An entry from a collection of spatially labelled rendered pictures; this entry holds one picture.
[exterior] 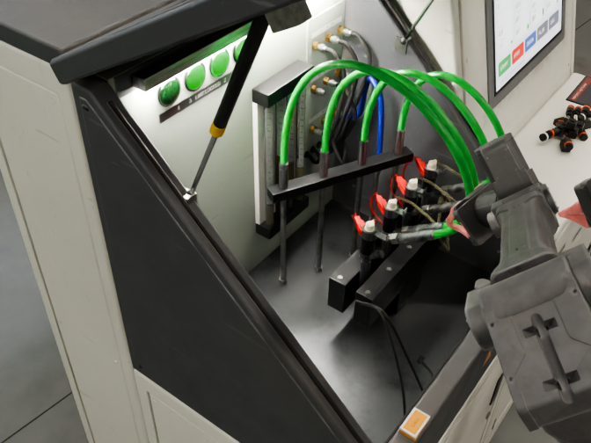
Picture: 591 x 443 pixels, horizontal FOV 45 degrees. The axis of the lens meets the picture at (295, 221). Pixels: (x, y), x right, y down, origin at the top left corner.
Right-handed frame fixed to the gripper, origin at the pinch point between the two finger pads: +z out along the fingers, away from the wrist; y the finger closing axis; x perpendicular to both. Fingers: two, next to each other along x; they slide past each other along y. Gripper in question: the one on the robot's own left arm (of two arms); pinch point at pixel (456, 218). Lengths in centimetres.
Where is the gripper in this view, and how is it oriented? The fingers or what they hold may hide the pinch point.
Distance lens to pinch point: 119.8
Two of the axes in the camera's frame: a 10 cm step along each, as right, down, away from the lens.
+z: -3.5, 1.3, 9.3
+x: 5.7, 8.2, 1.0
